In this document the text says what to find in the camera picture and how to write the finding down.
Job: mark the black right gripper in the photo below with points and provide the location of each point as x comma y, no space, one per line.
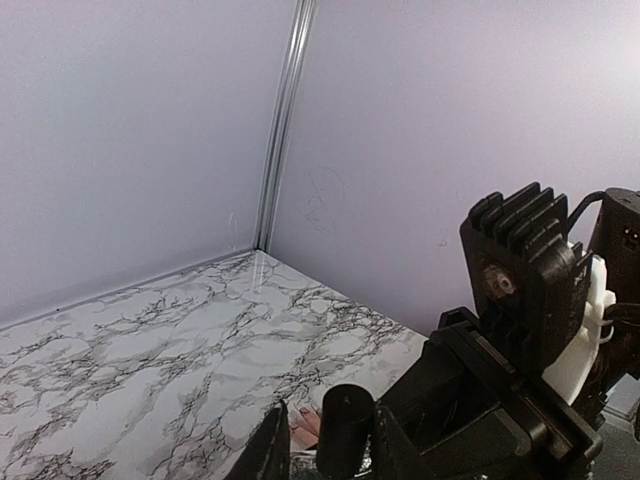
470,414

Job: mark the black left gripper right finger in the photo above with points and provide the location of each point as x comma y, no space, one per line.
393,454

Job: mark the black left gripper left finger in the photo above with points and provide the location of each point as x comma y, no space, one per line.
267,453

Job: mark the black nail polish cap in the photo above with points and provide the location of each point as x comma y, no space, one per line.
347,411

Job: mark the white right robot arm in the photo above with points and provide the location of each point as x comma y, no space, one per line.
606,223

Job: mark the person's hand with long nails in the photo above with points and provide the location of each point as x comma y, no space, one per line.
304,427

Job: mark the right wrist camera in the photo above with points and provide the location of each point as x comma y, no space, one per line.
540,298

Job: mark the right aluminium corner post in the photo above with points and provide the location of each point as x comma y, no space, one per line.
281,120

